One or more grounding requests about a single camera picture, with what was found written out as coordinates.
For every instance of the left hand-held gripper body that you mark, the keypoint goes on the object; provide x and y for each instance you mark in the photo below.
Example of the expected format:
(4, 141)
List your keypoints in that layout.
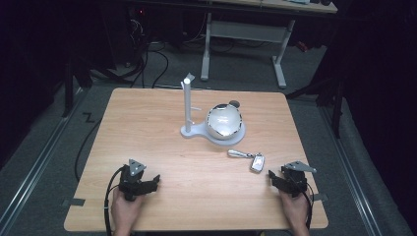
(131, 180)

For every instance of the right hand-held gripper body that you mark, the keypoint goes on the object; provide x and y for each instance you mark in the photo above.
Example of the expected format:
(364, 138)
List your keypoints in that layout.
(295, 180)

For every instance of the person's right hand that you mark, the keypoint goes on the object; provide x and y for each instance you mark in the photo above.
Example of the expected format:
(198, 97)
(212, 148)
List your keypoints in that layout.
(296, 209)

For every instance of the person's left hand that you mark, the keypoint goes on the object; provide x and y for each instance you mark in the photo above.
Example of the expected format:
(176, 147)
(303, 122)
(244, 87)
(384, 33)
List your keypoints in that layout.
(126, 209)

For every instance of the silver key with fob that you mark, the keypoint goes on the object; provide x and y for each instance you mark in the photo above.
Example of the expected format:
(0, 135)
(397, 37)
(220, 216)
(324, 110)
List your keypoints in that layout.
(257, 163)

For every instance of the grey tape piece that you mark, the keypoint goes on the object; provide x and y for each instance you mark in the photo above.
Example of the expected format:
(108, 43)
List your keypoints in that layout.
(74, 202)
(320, 197)

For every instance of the white round bowl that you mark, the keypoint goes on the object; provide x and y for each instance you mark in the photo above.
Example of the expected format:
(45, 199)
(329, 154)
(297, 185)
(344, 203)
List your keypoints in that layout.
(224, 122)

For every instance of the small grey round disc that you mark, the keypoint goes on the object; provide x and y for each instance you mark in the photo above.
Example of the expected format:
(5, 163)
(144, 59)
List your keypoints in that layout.
(234, 103)

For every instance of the black metal stand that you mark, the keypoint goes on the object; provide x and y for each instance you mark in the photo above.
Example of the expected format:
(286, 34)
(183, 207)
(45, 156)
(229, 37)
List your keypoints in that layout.
(334, 98)
(68, 88)

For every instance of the desk with white legs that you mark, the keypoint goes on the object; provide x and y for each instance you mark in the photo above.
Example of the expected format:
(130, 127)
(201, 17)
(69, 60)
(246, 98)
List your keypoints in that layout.
(246, 31)

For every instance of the metal floor rail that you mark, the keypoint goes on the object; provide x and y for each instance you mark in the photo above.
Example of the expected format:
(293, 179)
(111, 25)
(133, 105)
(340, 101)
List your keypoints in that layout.
(352, 170)
(36, 157)

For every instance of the white stand with post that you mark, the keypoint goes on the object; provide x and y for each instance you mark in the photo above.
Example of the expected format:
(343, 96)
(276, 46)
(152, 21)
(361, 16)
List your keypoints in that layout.
(187, 108)

